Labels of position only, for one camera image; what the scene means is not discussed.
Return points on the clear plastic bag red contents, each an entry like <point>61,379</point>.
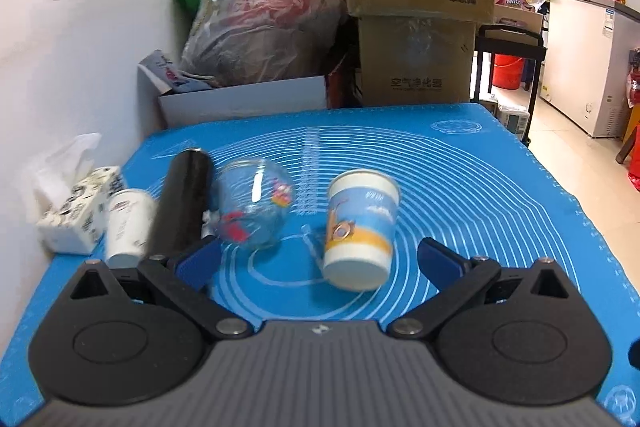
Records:
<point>236,42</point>

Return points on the small white paper cup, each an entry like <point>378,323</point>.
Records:
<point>130,216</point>

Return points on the red bucket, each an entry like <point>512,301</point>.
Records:
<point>508,71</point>

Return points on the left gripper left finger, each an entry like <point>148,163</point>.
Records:
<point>180,283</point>

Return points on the white tissue box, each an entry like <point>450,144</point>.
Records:
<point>67,195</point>

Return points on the black cylindrical bottle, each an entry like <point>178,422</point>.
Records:
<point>184,198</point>

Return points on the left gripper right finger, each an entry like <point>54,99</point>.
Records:
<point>461,284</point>

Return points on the white chest freezer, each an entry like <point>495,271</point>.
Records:
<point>587,62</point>

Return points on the blue orange paper cup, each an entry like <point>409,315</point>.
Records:
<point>360,231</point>

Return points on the blue silicone baking mat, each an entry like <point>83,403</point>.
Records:
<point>554,342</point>

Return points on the lower cardboard box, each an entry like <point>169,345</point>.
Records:
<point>412,60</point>

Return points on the clear glass jar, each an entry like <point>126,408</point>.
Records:
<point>255,196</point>

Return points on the white open cardboard box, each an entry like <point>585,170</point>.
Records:
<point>185,100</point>

